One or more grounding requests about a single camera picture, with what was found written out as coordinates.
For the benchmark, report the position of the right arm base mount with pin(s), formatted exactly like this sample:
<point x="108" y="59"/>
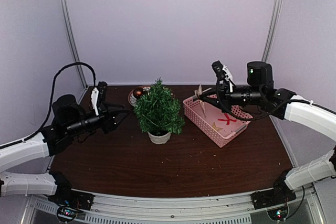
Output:
<point x="275" y="199"/>

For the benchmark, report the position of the flower pattern plate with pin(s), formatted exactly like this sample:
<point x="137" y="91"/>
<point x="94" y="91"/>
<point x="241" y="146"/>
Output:
<point x="132" y="100"/>

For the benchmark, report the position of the small green christmas tree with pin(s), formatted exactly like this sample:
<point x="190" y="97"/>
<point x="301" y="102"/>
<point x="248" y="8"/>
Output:
<point x="158" y="113"/>

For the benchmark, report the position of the front aluminium rail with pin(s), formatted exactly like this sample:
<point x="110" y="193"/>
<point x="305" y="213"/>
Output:
<point x="232" y="208"/>

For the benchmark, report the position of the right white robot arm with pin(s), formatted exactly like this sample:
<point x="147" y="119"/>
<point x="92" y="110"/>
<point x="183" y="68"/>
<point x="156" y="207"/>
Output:
<point x="280" y="103"/>

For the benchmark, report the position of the right aluminium frame post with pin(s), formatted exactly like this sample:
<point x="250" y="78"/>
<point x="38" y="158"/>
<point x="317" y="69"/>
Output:
<point x="272" y="29"/>

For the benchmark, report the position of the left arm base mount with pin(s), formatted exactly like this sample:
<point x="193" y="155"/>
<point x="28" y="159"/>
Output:
<point x="71" y="203"/>

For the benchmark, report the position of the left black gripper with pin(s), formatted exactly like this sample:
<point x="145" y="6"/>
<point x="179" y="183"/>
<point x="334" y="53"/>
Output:
<point x="107" y="121"/>

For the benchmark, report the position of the pink plastic basket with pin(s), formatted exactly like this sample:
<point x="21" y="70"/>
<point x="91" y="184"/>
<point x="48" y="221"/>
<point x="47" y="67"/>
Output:
<point x="192" y="111"/>

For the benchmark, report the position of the gold star ornament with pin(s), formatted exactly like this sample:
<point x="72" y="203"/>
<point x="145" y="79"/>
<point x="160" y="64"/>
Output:
<point x="215" y="127"/>

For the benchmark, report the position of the red bauble ornament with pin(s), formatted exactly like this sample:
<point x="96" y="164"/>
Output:
<point x="138" y="92"/>

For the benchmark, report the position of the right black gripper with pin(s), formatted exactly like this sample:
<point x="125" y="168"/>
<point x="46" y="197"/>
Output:
<point x="217" y="103"/>

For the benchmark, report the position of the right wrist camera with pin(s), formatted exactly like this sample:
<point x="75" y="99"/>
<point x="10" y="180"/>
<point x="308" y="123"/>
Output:
<point x="223" y="74"/>

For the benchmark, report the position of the red ribbon bow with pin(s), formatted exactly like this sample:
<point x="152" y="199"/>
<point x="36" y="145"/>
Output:
<point x="227" y="119"/>

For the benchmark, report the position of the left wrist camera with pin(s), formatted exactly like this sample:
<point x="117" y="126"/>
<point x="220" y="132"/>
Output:
<point x="98" y="95"/>

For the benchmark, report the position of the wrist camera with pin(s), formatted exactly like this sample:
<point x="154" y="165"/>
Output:
<point x="98" y="95"/>
<point x="223" y="74"/>

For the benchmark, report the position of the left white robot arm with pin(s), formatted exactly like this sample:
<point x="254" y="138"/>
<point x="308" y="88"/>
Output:
<point x="70" y="121"/>

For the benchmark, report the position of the burlap ribbon bow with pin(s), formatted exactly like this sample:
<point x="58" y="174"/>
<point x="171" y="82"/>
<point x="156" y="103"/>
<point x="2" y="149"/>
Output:
<point x="197" y="97"/>

